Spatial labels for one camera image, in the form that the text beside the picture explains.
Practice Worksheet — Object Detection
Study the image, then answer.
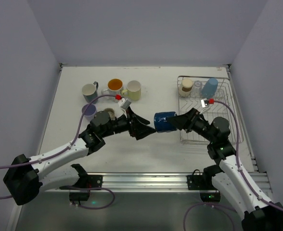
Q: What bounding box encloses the beige speckled cup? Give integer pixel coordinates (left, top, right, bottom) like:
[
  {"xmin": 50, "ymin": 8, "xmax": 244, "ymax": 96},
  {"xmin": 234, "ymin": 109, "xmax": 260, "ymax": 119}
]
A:
[{"xmin": 104, "ymin": 108, "xmax": 116, "ymax": 120}]

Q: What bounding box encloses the dark blue mug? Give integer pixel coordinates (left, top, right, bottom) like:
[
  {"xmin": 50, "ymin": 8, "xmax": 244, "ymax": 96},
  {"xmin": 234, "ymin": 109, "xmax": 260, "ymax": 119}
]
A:
[{"xmin": 154, "ymin": 111, "xmax": 177, "ymax": 133}]

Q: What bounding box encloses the pale yellow mug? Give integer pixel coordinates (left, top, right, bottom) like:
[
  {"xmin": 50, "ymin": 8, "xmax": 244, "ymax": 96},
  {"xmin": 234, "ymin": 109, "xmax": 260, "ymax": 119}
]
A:
[{"xmin": 121, "ymin": 80, "xmax": 142, "ymax": 101}]

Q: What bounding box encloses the cream tumbler brown band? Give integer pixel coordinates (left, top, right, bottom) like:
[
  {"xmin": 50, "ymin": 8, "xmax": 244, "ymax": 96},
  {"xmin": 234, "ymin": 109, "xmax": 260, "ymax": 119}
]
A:
[{"xmin": 178, "ymin": 78, "xmax": 193, "ymax": 97}]

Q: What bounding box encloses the floral mug orange inside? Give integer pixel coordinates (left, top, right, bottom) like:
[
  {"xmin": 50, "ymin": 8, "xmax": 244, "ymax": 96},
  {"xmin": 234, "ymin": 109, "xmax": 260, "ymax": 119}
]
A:
[{"xmin": 101, "ymin": 78, "xmax": 124, "ymax": 101}]

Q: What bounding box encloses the lavender plastic cup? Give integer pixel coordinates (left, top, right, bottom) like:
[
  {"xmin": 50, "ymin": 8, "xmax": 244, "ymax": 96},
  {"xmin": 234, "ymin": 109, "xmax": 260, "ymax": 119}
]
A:
[{"xmin": 81, "ymin": 104, "xmax": 97, "ymax": 122}]

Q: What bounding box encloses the grey teal mug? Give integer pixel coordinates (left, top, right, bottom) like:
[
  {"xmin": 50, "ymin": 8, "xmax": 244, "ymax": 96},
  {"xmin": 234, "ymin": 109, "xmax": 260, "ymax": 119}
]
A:
[{"xmin": 82, "ymin": 81, "xmax": 99, "ymax": 103}]

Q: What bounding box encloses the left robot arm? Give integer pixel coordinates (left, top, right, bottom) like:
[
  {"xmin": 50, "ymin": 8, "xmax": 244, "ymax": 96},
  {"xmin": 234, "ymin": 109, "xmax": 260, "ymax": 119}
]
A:
[{"xmin": 3, "ymin": 108, "xmax": 156, "ymax": 205}]

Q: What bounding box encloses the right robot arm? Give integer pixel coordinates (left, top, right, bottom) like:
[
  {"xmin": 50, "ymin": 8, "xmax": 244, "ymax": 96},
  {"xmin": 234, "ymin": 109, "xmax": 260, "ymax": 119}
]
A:
[{"xmin": 167, "ymin": 108, "xmax": 283, "ymax": 231}]

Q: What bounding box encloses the clear glass cup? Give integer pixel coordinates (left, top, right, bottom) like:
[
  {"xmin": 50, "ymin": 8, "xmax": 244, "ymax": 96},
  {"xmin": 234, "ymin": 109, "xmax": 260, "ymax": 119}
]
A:
[{"xmin": 191, "ymin": 80, "xmax": 203, "ymax": 98}]

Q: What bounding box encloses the light blue plastic cup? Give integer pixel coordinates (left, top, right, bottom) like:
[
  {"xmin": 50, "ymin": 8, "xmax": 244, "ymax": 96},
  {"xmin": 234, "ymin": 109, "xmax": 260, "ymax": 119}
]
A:
[{"xmin": 201, "ymin": 78, "xmax": 218, "ymax": 99}]

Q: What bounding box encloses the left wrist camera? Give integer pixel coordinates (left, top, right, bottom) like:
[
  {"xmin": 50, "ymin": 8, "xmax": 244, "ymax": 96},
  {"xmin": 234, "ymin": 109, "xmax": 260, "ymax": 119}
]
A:
[{"xmin": 118, "ymin": 98, "xmax": 131, "ymax": 115}]

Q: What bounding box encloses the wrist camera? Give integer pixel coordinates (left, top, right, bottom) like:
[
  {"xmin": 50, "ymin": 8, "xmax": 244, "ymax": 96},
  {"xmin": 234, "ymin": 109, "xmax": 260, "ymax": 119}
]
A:
[
  {"xmin": 200, "ymin": 99, "xmax": 215, "ymax": 114},
  {"xmin": 118, "ymin": 98, "xmax": 131, "ymax": 115}
]

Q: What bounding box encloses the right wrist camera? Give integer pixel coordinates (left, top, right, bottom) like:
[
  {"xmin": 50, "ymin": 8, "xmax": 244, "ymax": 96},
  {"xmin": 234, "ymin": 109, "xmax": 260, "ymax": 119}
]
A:
[{"xmin": 200, "ymin": 99, "xmax": 215, "ymax": 114}]

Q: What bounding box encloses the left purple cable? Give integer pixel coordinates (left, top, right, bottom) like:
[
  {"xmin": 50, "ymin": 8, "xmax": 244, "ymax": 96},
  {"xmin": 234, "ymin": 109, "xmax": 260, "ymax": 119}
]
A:
[{"xmin": 0, "ymin": 94, "xmax": 122, "ymax": 209}]

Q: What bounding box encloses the purple cable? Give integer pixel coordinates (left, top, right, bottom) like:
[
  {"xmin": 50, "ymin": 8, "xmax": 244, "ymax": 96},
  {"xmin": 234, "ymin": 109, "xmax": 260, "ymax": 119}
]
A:
[
  {"xmin": 0, "ymin": 94, "xmax": 122, "ymax": 209},
  {"xmin": 182, "ymin": 98, "xmax": 283, "ymax": 231}
]

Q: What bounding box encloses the wire dish rack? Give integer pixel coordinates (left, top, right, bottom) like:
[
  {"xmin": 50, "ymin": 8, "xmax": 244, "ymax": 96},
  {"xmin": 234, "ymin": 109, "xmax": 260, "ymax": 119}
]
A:
[{"xmin": 178, "ymin": 77, "xmax": 237, "ymax": 145}]

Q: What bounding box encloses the aluminium mounting rail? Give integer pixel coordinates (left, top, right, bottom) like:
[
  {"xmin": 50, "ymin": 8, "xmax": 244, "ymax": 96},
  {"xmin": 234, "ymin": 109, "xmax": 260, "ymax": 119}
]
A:
[{"xmin": 18, "ymin": 171, "xmax": 270, "ymax": 193}]

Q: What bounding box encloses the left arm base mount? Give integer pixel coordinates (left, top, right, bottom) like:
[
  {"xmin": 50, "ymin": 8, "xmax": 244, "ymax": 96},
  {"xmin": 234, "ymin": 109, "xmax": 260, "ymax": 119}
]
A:
[{"xmin": 69, "ymin": 164, "xmax": 103, "ymax": 205}]

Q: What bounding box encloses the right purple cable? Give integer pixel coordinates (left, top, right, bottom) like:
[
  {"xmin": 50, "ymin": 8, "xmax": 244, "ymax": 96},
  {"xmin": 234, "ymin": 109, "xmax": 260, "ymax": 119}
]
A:
[{"xmin": 182, "ymin": 98, "xmax": 283, "ymax": 231}]

